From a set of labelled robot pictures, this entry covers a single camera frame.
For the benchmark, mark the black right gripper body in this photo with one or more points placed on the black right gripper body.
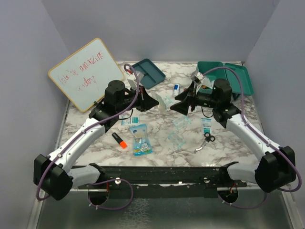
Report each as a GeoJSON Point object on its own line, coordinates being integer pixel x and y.
{"type": "Point", "coordinates": [205, 99]}

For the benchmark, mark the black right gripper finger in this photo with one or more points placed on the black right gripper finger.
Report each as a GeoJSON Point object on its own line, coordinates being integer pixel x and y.
{"type": "Point", "coordinates": [190, 91]}
{"type": "Point", "coordinates": [182, 107]}

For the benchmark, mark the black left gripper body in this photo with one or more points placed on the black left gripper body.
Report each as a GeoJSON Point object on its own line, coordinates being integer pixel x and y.
{"type": "Point", "coordinates": [129, 98]}

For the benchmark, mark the clear white gauze pad pack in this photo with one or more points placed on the clear white gauze pad pack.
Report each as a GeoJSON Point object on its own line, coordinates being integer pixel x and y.
{"type": "Point", "coordinates": [206, 82]}

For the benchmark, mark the blue cotton swab bag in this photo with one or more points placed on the blue cotton swab bag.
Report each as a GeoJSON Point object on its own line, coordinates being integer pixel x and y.
{"type": "Point", "coordinates": [141, 143]}

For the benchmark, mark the yellowish gauze roll bag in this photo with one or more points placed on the yellowish gauze roll bag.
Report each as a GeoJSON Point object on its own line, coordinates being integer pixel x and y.
{"type": "Point", "coordinates": [162, 105]}

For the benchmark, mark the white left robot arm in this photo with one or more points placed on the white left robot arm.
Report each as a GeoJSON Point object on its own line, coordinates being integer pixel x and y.
{"type": "Point", "coordinates": [54, 173]}

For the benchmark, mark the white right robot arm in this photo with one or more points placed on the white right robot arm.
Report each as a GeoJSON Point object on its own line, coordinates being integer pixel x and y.
{"type": "Point", "coordinates": [276, 163]}

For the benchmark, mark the teal medicine kit box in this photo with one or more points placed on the teal medicine kit box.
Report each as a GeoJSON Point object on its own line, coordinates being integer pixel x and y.
{"type": "Point", "coordinates": [241, 72]}

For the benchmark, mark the teal plaster sheet middle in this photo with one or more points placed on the teal plaster sheet middle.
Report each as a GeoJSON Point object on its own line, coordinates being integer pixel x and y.
{"type": "Point", "coordinates": [181, 122]}

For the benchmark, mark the teal plaster sheet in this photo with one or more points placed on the teal plaster sheet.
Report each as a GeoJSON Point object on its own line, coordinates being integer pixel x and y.
{"type": "Point", "coordinates": [168, 101]}
{"type": "Point", "coordinates": [181, 122]}
{"type": "Point", "coordinates": [176, 140]}

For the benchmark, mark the teal plaster sheet far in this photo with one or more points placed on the teal plaster sheet far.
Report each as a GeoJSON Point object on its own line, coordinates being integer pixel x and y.
{"type": "Point", "coordinates": [168, 101]}

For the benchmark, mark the small gauze dressing packet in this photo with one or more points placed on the small gauze dressing packet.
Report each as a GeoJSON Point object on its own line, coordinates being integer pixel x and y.
{"type": "Point", "coordinates": [133, 120]}

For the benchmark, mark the long gauze dressing packet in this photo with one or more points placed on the long gauze dressing packet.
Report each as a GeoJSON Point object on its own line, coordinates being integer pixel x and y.
{"type": "Point", "coordinates": [206, 125]}

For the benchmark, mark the teal divided tray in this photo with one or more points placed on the teal divided tray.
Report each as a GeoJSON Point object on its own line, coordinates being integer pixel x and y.
{"type": "Point", "coordinates": [152, 75]}

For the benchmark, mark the teal plaster sheet near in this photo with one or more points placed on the teal plaster sheet near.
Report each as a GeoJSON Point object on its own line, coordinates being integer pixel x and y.
{"type": "Point", "coordinates": [176, 140]}

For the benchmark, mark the yellow framed whiteboard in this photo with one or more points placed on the yellow framed whiteboard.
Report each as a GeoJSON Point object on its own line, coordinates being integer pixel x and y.
{"type": "Point", "coordinates": [84, 76]}

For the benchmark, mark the black orange highlighter marker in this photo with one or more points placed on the black orange highlighter marker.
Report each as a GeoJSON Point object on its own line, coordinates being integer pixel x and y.
{"type": "Point", "coordinates": [119, 140]}

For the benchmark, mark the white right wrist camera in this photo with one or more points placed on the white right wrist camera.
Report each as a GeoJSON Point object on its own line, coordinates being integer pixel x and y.
{"type": "Point", "coordinates": [197, 78]}

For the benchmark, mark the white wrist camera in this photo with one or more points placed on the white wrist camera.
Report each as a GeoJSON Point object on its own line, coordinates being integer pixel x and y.
{"type": "Point", "coordinates": [133, 83]}
{"type": "Point", "coordinates": [197, 78]}

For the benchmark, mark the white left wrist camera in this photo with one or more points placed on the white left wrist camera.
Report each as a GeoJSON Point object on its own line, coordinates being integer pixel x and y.
{"type": "Point", "coordinates": [133, 83]}

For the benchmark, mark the black handled scissors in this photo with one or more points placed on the black handled scissors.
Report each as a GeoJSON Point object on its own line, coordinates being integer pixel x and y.
{"type": "Point", "coordinates": [207, 138]}

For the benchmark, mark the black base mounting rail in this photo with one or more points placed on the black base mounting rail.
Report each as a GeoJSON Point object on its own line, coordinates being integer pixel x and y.
{"type": "Point", "coordinates": [161, 182]}

